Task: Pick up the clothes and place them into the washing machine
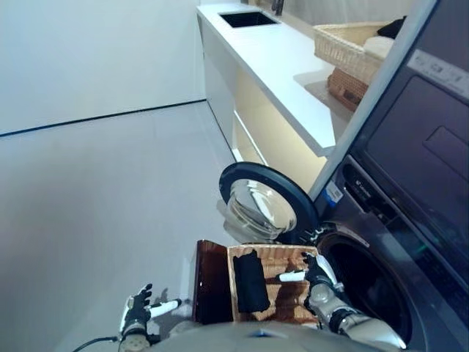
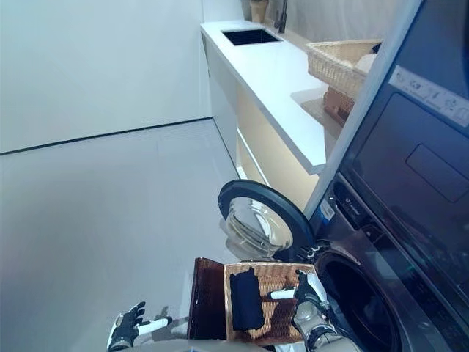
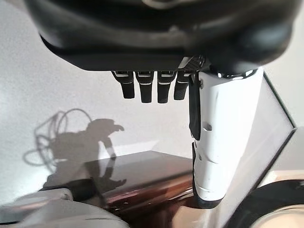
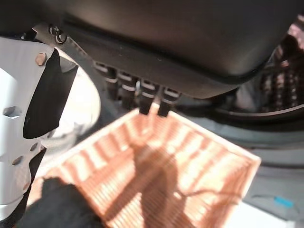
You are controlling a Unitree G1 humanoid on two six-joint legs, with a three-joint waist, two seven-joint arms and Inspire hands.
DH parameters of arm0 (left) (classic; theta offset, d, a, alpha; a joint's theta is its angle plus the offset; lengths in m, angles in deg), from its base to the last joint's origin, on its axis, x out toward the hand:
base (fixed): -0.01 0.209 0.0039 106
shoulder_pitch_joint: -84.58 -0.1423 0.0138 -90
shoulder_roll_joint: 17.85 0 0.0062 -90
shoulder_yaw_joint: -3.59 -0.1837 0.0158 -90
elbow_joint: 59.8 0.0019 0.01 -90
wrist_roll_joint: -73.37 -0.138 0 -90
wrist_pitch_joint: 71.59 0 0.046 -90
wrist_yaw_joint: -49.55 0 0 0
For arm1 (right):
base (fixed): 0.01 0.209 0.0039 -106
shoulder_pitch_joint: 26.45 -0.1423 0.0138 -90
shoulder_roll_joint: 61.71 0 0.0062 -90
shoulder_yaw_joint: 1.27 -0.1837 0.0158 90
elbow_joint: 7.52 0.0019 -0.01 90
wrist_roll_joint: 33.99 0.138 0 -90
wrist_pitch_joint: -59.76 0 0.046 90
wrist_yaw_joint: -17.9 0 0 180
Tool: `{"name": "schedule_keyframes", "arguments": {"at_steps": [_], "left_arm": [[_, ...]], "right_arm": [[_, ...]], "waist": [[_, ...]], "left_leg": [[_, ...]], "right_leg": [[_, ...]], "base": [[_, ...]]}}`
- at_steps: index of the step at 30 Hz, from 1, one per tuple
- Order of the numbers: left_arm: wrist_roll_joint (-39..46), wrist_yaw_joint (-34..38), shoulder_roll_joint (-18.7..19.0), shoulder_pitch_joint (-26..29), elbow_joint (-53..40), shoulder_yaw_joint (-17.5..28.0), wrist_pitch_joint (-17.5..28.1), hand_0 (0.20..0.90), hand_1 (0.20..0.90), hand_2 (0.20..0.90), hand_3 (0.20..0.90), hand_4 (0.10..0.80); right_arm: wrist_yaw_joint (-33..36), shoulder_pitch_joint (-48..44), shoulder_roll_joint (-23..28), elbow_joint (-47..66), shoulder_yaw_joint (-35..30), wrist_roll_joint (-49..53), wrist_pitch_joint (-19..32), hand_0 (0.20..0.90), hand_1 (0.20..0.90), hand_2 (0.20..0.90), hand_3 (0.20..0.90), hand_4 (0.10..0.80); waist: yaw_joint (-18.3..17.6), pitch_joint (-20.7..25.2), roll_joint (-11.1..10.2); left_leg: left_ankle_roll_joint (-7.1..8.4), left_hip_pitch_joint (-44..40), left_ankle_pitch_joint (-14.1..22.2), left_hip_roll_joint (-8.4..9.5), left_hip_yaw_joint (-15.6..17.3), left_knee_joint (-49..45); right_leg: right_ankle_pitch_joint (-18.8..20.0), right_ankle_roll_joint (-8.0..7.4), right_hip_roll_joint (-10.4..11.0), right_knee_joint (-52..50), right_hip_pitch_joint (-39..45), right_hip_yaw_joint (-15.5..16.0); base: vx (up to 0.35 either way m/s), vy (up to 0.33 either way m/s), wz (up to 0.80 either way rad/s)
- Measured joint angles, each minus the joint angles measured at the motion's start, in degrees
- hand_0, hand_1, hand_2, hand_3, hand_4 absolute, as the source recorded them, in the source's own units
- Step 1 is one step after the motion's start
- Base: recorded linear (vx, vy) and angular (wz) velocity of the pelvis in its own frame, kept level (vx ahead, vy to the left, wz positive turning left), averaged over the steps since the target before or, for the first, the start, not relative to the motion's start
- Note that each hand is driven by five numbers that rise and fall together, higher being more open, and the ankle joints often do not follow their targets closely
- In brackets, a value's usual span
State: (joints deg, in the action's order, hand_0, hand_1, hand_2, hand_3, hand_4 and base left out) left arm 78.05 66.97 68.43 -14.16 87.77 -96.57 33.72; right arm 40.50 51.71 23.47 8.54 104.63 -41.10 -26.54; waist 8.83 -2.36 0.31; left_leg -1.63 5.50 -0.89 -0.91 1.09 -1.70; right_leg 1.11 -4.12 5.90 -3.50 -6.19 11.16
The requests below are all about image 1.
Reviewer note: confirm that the dark grey washing machine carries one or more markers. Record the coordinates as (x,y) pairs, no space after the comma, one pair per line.
(403,275)

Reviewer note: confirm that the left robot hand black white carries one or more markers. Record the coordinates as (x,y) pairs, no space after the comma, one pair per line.
(137,309)

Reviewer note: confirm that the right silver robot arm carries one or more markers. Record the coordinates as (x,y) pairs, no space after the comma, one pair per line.
(348,319)

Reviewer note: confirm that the round glass washer door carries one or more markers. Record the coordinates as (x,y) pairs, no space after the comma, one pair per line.
(278,183)

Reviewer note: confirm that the white counter cabinet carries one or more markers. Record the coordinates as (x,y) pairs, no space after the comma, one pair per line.
(264,62)

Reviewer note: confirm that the black rectangular sink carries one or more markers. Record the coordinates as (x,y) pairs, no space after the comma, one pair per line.
(249,19)

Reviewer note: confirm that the white appliance enclosure panel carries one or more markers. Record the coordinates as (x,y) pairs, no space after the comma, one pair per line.
(366,110)

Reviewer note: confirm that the light wicker basket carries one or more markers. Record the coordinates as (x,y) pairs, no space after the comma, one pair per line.
(340,51)

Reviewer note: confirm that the brown wicker laundry basket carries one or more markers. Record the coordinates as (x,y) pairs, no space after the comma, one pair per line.
(286,304)

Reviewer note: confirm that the small brown wicker basket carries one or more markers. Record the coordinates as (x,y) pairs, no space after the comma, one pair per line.
(348,88)

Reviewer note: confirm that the white cloth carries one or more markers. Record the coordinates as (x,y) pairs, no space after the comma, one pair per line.
(379,45)

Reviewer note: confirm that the dark brown wooden stool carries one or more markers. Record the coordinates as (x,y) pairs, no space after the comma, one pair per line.
(210,286)

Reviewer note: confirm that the black cloth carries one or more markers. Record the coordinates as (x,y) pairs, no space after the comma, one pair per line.
(394,26)

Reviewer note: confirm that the dark faucet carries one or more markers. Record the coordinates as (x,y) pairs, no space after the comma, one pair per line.
(277,6)

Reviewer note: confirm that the folded black garment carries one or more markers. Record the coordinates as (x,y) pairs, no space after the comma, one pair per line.
(251,282)

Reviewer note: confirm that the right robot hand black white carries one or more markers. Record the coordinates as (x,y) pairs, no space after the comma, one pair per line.
(322,273)

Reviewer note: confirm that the grey robot torso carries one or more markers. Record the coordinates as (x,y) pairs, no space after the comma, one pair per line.
(275,339)

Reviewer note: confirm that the dark grey stacked dryer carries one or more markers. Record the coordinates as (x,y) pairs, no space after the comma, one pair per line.
(421,128)

